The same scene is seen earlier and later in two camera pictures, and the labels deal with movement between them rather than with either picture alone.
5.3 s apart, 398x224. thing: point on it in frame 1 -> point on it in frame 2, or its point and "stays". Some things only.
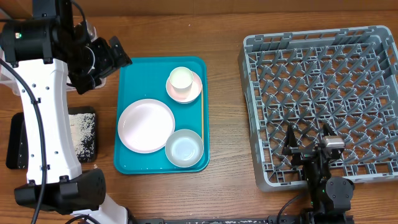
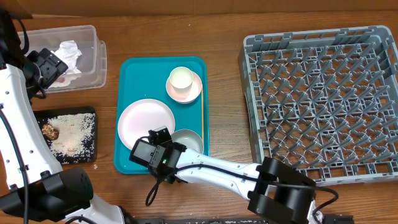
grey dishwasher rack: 345,78 stays
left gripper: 111,63 -> 53,67
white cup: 181,79 stays
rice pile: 83,127 stays
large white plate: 146,126 stays
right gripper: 306,156 -> 159,137
